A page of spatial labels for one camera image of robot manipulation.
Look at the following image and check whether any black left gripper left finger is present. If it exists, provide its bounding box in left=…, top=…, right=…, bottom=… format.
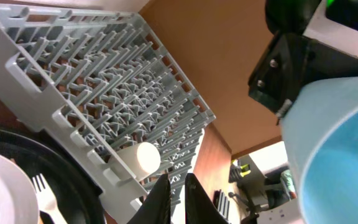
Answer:
left=127, top=174, right=172, bottom=224

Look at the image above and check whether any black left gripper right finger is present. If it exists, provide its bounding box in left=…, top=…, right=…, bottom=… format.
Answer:
left=185, top=173, right=228, bottom=224

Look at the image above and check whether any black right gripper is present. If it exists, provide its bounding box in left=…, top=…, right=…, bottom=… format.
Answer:
left=248, top=32, right=358, bottom=115

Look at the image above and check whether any white plastic cup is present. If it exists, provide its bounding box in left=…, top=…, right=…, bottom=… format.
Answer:
left=117, top=142, right=161, bottom=182

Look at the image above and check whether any light blue plastic cup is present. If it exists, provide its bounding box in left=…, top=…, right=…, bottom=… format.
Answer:
left=281, top=77, right=358, bottom=223

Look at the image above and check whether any grey dishwasher rack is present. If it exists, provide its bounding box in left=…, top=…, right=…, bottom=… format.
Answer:
left=0, top=3, right=215, bottom=223

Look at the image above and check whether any round black tray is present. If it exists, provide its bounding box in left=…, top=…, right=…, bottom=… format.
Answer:
left=0, top=126, right=106, bottom=224

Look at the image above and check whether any white plastic fork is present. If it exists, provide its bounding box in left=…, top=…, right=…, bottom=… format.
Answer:
left=32, top=173, right=67, bottom=224

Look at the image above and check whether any light grey plate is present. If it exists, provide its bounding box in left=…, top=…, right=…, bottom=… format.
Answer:
left=0, top=155, right=39, bottom=224

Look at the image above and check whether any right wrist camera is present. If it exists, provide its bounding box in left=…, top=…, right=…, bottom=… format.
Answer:
left=303, top=0, right=358, bottom=57

